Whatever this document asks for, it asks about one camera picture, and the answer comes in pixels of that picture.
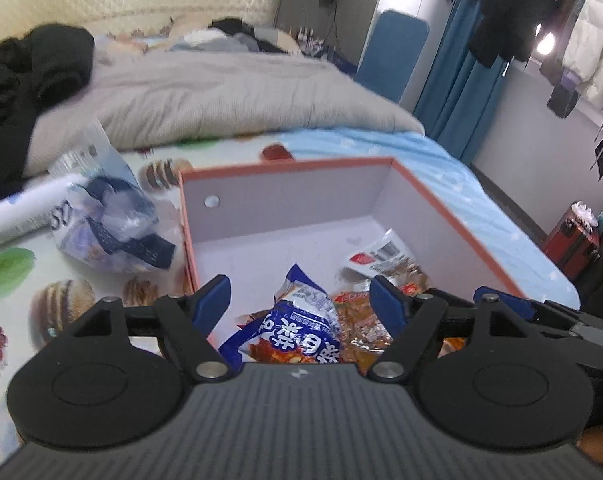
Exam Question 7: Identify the clear packet with white label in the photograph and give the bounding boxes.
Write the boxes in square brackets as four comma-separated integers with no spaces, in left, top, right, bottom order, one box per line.
[340,228,430,292]

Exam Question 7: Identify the white tube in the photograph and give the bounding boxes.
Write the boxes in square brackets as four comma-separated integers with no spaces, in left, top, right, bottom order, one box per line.
[0,174,90,257]

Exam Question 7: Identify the red suitcase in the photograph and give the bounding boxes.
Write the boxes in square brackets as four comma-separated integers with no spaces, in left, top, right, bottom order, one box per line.
[544,201,603,282]

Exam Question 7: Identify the person's right hand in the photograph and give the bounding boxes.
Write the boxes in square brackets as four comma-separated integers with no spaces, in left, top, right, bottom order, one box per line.
[579,422,603,467]

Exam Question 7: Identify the hanging black jacket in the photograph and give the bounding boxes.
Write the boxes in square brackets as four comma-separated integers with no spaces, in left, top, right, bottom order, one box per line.
[469,0,570,69]

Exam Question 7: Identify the fruit printed cloth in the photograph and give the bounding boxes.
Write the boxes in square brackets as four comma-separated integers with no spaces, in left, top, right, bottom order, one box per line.
[0,132,302,466]

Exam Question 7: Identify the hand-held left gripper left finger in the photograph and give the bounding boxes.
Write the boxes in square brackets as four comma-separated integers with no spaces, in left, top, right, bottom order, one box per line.
[69,275,232,382]

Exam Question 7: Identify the blue curtain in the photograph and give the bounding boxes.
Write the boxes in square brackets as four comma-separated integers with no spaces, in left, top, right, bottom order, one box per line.
[414,0,513,167]

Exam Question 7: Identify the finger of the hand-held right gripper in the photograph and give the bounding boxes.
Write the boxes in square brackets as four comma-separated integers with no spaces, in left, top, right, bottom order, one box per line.
[475,286,573,327]

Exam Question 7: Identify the pink cardboard box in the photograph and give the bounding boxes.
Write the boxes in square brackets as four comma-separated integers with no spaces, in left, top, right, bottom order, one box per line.
[176,156,582,361]

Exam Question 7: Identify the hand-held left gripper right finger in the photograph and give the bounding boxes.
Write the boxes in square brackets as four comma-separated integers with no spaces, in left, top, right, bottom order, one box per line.
[370,275,533,382]

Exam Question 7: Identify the clear plastic bag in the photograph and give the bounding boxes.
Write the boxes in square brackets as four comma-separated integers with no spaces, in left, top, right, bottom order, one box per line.
[48,119,183,274]

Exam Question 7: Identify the checked cloth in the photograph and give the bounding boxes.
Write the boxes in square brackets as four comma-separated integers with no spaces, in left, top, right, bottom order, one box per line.
[296,27,358,74]

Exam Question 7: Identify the orange snack packet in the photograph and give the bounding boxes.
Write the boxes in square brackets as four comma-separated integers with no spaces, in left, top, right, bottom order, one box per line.
[331,290,400,377]

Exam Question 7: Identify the blue snack packet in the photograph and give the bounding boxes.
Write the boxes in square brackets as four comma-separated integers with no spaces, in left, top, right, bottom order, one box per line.
[218,262,343,367]

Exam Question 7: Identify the clothes pile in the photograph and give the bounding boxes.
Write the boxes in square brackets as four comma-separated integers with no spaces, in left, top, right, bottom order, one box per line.
[170,16,303,57]

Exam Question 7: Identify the white puffer coat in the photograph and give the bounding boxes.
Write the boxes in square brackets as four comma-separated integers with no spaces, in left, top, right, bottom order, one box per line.
[563,0,603,104]

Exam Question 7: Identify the blue chair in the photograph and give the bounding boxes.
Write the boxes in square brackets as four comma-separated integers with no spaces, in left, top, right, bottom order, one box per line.
[354,9,430,104]

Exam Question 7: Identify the grey quilt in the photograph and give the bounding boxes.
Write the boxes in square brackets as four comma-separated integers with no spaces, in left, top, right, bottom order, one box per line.
[24,52,425,179]

